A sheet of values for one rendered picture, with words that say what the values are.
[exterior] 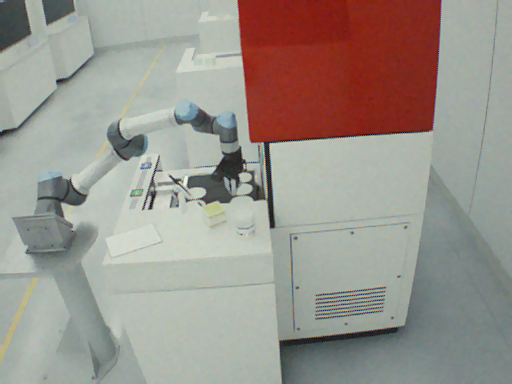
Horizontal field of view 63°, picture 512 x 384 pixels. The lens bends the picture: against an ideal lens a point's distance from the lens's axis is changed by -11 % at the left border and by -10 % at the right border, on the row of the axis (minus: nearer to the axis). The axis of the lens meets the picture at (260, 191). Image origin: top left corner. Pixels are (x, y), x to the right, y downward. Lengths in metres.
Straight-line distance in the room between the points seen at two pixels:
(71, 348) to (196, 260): 1.33
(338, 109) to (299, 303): 1.00
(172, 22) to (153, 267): 8.55
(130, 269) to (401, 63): 1.26
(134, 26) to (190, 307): 8.70
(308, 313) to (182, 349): 0.70
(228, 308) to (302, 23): 1.09
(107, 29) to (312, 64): 8.77
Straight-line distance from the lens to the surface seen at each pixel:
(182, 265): 1.67
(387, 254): 2.19
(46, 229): 2.09
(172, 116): 1.79
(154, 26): 10.04
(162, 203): 2.15
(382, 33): 1.73
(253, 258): 1.64
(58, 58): 8.31
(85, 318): 2.43
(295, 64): 1.69
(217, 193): 2.11
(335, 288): 2.26
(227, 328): 1.89
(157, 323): 1.90
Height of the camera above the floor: 1.98
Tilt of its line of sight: 31 degrees down
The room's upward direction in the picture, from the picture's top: 5 degrees counter-clockwise
